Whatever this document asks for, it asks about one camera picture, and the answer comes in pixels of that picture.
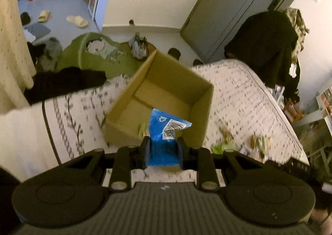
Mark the clear green snack packet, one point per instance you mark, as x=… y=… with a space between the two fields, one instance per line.
x=260 y=142

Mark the black slipper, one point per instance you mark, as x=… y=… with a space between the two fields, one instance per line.
x=25 y=18

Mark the yellow slipper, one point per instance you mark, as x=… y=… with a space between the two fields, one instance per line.
x=43 y=15

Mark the light green snack packet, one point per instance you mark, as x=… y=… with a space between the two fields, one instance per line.
x=220 y=148

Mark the door stopper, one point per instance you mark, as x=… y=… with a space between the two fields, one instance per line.
x=131 y=22

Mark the white side shelf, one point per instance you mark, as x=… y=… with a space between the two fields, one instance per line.
x=321 y=120

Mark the green cartoon floor mat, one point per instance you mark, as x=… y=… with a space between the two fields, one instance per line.
x=77 y=53

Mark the cream dotted curtain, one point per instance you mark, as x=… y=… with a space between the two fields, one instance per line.
x=13 y=42

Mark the blue snack packet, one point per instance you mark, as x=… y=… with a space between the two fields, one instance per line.
x=162 y=131

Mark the black hanging coat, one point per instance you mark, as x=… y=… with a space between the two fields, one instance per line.
x=264 y=45

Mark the grey fluffy bundle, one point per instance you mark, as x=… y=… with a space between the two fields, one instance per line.
x=50 y=50

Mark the grey door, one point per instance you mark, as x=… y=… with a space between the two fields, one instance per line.
x=220 y=16

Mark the grey floor mat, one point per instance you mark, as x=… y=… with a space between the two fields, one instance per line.
x=38 y=29

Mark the orange basket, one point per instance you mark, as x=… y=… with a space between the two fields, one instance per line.
x=292 y=111

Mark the patterned hanging garment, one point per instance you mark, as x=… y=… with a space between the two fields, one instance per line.
x=298 y=27

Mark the cardboard box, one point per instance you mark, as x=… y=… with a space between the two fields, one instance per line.
x=166 y=74

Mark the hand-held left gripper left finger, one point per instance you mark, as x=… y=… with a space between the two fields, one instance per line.
x=146 y=152

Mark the black shoe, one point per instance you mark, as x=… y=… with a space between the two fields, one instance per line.
x=174 y=53

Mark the black cloth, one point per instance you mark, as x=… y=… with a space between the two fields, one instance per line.
x=64 y=81

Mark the cream slipper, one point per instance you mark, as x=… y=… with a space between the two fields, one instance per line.
x=77 y=21

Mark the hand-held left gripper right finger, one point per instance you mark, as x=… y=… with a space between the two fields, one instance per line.
x=180 y=152

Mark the white hanging cloth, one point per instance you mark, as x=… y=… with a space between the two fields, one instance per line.
x=293 y=70

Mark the brown snack packet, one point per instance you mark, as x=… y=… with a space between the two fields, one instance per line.
x=226 y=132

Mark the grey white sneaker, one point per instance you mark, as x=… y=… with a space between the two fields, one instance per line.
x=138 y=45

